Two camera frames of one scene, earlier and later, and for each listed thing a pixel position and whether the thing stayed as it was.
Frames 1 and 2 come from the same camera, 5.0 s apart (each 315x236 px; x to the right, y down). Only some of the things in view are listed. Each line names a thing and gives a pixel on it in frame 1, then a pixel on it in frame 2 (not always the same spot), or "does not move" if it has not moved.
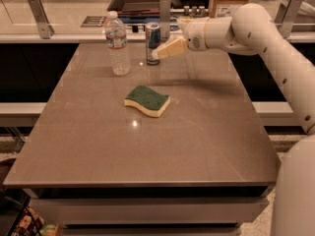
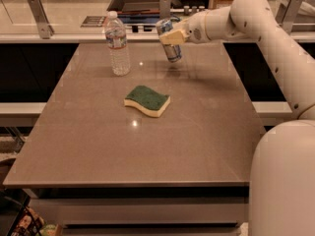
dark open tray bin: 138,0 does not move
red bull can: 153,40 → 172,50
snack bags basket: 30,223 does not move
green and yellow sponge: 148,100 does not move
